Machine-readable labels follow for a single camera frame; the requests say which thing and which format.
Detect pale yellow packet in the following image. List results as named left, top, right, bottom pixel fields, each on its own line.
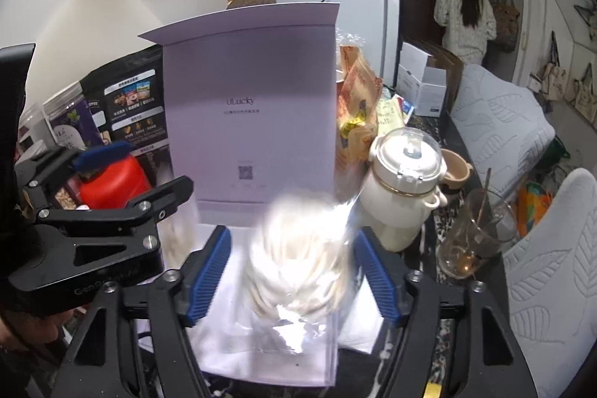
left=375, top=96, right=406, bottom=138

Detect lavender gift box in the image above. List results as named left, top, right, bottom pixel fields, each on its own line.
left=138, top=1, right=388, bottom=385

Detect purple label jar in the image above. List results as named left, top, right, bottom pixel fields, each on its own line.
left=43, top=81, right=106, bottom=151

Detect patterned tote bag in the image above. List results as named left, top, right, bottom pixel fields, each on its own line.
left=492, top=0, right=521, bottom=54

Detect white ceramic lidded pot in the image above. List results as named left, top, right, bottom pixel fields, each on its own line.
left=359, top=128, right=448, bottom=252

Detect clear plastic jar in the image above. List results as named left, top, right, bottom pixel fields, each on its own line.
left=19, top=102, right=52, bottom=156

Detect clear drinking glass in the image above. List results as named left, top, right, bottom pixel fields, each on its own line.
left=436, top=188, right=518, bottom=280

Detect flattened brown cardboard boxes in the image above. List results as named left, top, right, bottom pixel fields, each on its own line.
left=415, top=39, right=465, bottom=114

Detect yellow snack bag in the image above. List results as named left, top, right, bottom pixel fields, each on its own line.
left=337, top=118, right=379, bottom=176

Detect metal straw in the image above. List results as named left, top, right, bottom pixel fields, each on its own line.
left=473, top=167, right=494, bottom=231

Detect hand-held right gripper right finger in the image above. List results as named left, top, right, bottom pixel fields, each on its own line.
left=353, top=226, right=544, bottom=398

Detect canvas tote bag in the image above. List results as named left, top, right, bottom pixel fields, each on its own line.
left=541, top=32, right=567, bottom=100
left=573, top=62, right=597, bottom=123

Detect white round pastry packet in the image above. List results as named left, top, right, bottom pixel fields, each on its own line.
left=235, top=188, right=362, bottom=354

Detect beige ceramic cup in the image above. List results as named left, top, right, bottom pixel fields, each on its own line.
left=438, top=148, right=474, bottom=194

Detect white foam board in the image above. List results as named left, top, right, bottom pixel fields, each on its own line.
left=23, top=0, right=169, bottom=114

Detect white fridge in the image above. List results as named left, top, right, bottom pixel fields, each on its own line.
left=263, top=0, right=402, bottom=86

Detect red plastic bottle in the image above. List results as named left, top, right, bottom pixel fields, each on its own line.
left=77, top=151, right=154, bottom=210

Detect orange and green bag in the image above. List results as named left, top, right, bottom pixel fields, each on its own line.
left=518, top=181, right=553, bottom=231

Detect orange snack bag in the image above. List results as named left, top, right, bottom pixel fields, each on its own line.
left=337, top=45, right=384, bottom=133

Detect black snack bag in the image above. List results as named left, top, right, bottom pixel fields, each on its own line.
left=80, top=44, right=175, bottom=189

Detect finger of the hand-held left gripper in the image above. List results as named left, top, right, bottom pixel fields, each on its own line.
left=28, top=175, right=194, bottom=250
left=14, top=141, right=136, bottom=213

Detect white quilted chair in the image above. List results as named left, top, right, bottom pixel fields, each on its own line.
left=501, top=167, right=597, bottom=398
left=450, top=63, right=558, bottom=198

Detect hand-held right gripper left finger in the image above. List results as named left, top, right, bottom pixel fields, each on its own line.
left=49, top=225, right=234, bottom=398

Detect white cardboard box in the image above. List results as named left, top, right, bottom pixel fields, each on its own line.
left=396, top=41, right=448, bottom=117

